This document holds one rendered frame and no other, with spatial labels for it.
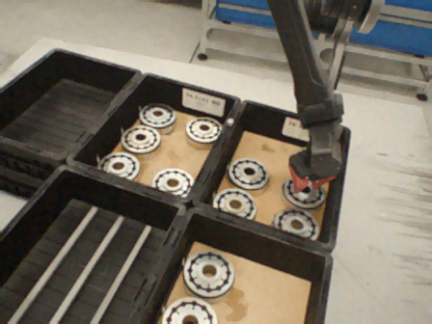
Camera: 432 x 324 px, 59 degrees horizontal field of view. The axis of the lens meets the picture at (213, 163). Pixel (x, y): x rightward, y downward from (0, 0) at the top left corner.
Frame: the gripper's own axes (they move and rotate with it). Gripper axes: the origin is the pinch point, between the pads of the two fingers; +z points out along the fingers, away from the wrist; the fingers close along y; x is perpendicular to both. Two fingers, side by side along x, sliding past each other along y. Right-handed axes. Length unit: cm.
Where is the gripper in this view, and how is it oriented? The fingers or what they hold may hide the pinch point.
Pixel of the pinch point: (305, 187)
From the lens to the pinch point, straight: 94.8
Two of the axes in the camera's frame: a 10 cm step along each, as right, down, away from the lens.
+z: -0.7, 6.9, 7.2
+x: -3.4, -6.9, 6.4
